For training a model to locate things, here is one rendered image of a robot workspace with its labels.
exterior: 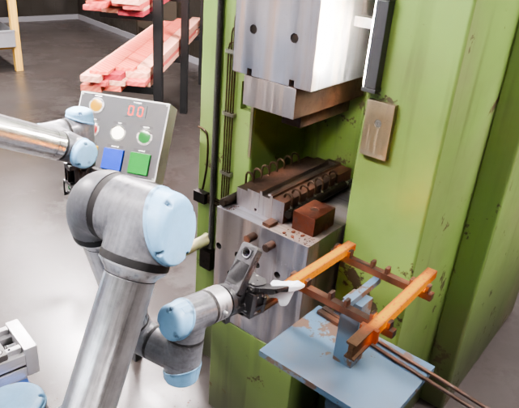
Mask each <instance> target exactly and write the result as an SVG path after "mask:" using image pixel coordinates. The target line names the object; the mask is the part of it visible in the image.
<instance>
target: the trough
mask: <svg viewBox="0 0 519 408"><path fill-rule="evenodd" d="M334 164H335V163H333V162H330V161H329V160H328V161H327V162H324V163H323V164H320V165H318V166H316V167H315V168H311V169H309V170H308V171H306V172H303V173H301V174H299V175H297V176H294V177H292V178H291V179H289V180H286V181H284V182H282V183H280V184H278V185H276V186H273V187H271V188H269V189H267V190H265V191H263V192H262V196H264V197H266V198H270V196H268V194H269V193H272V194H273V193H276V192H278V191H280V190H282V189H285V188H287V187H288V186H290V185H293V184H295V183H296V182H298V181H301V180H303V179H305V178H307V177H309V176H311V175H313V174H315V173H317V172H320V171H321V170H323V169H325V168H328V167H330V166H332V165H334Z"/></svg>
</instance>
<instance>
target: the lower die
mask: <svg viewBox="0 0 519 408"><path fill-rule="evenodd" d="M328 160H329V161H330V162H333V163H335V164H334V165H332V166H330V167H328V168H325V169H323V170H321V171H320V172H317V173H315V174H313V175H311V176H309V177H307V178H305V179H303V180H301V181H298V182H296V183H295V184H293V185H290V186H288V187H287V188H285V189H282V190H280V191H278V192H276V193H273V194H271V195H270V198H266V197H264V196H262V192H263V191H265V190H267V189H269V188H271V187H273V186H276V185H278V184H280V183H282V182H284V181H286V180H289V179H291V178H292V177H294V176H297V175H299V174H301V173H303V172H306V171H308V170H309V169H311V168H315V167H316V166H318V165H320V164H323V163H324V162H327V161H328ZM331 170H335V171H336V172H337V173H338V183H339V182H341V181H348V180H350V179H351V168H348V167H345V166H342V165H341V163H339V162H337V161H334V160H332V159H327V160H324V159H321V158H318V157H317V158H315V159H314V158H311V157H308V156H306V157H304V158H303V159H300V162H299V163H298V162H297V161H296V162H293V163H292V165H291V164H288V165H286V167H285V168H283V167H282V168H279V169H278V171H277V172H276V170H275V171H273V172H271V173H270V176H268V173H267V174H266V175H264V176H262V179H260V177H258V178H257V179H254V182H252V181H250V182H247V183H245V184H243V185H240V186H238V187H237V194H236V204H237V205H239V206H243V207H244V208H246V209H249V210H251V211H254V212H256V213H258V214H260V215H263V216H265V217H267V218H269V219H270V218H273V219H276V220H278V221H279V223H281V224H284V223H286V222H287V221H289V220H291V219H293V218H291V219H287V218H286V217H285V215H284V213H285V211H286V210H289V209H290V205H291V197H290V195H286V197H285V198H284V197H283V195H284V194H285V193H287V192H288V193H291V192H292V190H293V189H295V188H297V189H300V186H301V185H307V183H308V182H309V181H314V180H315V178H316V177H321V176H322V175H323V174H325V173H327V174H329V171H331ZM330 177H331V185H330V186H333V185H334V182H335V179H336V174H335V173H334V172H332V173H331V174H330ZM323 180H324V182H325V184H324V190H326V189H328V186H329V177H328V176H324V178H323ZM315 183H316V184H317V194H318V193H320V192H321V186H322V182H321V180H319V179H318V180H317V182H315ZM308 187H309V198H311V197H313V194H314V189H315V185H314V184H313V183H310V184H309V186H308ZM300 192H301V193H302V197H301V202H303V201H305V200H306V197H307V189H306V188H305V187H302V189H300ZM291 194H292V196H293V198H294V201H293V206H296V205H298V201H299V196H300V194H299V192H298V191H294V193H291ZM254 208H256V209H257V210H256V211H255V210H254Z"/></svg>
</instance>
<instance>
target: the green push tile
mask: <svg viewBox="0 0 519 408"><path fill-rule="evenodd" d="M150 162H151V155H148V154H143V153H138V152H132V151H131V152H130V159H129V163H128V168H127V172H128V173H132V174H136V175H141V176H147V174H148V170H149V166H150Z"/></svg>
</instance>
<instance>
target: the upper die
mask: <svg viewBox="0 0 519 408"><path fill-rule="evenodd" d="M363 82H364V77H360V78H357V79H352V80H350V81H347V82H344V83H340V84H336V85H333V86H331V87H326V88H323V89H320V90H317V91H312V92H308V91H303V90H300V89H297V88H294V85H293V86H290V87H289V86H286V85H282V84H279V83H274V82H271V81H268V80H265V79H260V78H257V77H253V76H252V74H245V79H244V92H243V104H245V105H248V106H251V107H254V108H258V109H261V110H263V111H267V112H269V113H273V114H276V115H279V116H282V117H286V118H289V119H292V120H295V119H297V118H300V117H303V116H306V115H309V114H311V113H315V112H318V111H321V110H322V109H325V108H329V107H332V106H335V105H337V104H341V103H343V102H346V101H348V100H353V99H355V98H358V97H361V96H363V95H364V92H363V91H361V87H362V86H363Z"/></svg>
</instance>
